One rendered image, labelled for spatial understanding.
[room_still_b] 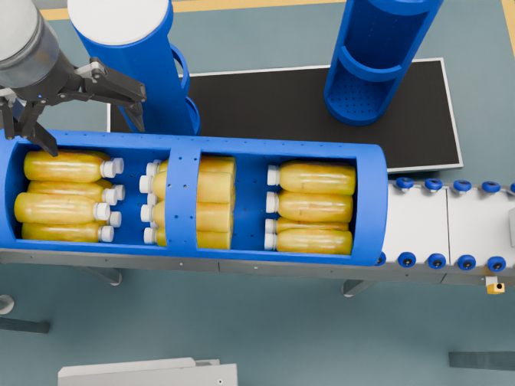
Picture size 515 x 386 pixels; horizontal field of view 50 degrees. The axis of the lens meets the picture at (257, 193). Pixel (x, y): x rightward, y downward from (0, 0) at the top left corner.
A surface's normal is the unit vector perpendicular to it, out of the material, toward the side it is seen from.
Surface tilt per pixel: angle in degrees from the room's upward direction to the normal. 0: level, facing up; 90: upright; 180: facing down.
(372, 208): 19
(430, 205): 0
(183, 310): 0
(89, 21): 0
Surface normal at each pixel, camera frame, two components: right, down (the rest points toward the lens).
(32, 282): 0.00, -0.28
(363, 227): -0.03, 0.32
